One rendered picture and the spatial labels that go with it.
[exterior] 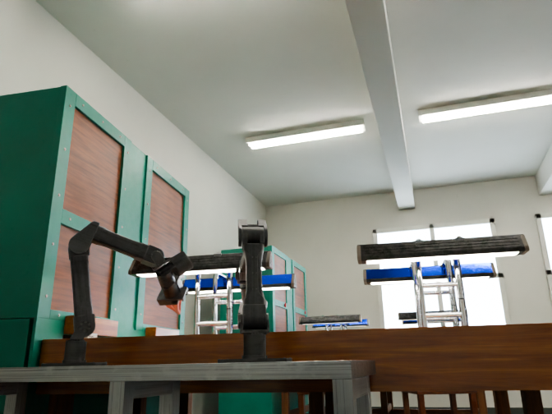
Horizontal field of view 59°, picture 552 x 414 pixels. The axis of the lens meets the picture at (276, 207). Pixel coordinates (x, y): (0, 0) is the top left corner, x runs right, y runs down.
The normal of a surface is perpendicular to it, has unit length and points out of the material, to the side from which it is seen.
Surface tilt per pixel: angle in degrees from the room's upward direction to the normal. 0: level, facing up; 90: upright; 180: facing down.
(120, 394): 90
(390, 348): 90
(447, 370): 90
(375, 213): 90
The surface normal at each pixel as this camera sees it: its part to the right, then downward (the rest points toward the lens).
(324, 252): -0.30, -0.29
